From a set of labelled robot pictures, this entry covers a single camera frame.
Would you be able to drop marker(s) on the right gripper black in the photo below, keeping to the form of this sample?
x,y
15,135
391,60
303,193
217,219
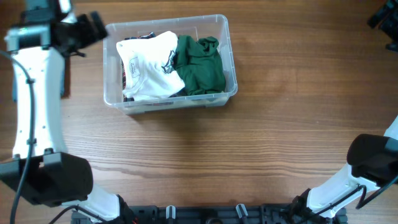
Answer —
x,y
388,25

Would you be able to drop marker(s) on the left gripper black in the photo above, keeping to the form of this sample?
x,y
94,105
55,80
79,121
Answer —
x,y
87,20

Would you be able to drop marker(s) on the blue towel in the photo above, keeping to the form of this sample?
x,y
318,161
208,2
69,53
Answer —
x,y
43,55

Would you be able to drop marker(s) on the white t-shirt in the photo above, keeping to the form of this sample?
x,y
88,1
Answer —
x,y
146,68

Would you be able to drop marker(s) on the green garment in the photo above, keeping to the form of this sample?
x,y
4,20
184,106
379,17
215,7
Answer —
x,y
199,64

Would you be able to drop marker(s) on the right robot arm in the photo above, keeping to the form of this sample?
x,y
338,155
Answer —
x,y
370,169

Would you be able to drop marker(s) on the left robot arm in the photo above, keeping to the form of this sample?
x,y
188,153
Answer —
x,y
42,171

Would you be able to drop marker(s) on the plaid flannel shirt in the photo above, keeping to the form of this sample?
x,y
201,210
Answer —
x,y
136,36

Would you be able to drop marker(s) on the clear plastic storage bin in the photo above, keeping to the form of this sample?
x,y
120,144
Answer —
x,y
215,25

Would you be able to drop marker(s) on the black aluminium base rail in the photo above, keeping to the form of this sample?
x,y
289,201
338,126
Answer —
x,y
263,214

